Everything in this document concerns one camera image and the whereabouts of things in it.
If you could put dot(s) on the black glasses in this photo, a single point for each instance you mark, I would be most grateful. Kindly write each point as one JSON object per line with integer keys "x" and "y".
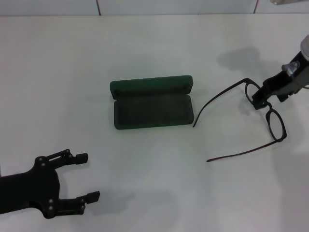
{"x": 281, "y": 138}

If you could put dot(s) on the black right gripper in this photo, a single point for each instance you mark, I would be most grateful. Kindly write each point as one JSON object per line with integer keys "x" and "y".
{"x": 275, "y": 81}

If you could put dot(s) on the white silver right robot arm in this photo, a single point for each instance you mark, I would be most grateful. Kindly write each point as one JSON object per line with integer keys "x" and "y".
{"x": 306, "y": 48}

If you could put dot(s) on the green glasses case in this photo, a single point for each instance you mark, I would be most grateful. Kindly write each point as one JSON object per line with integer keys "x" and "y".
{"x": 149, "y": 113}

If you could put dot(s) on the grey metal object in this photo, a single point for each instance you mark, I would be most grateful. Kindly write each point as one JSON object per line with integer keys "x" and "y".
{"x": 285, "y": 2}

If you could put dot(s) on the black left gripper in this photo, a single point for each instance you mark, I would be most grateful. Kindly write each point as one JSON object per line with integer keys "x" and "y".
{"x": 36, "y": 188}

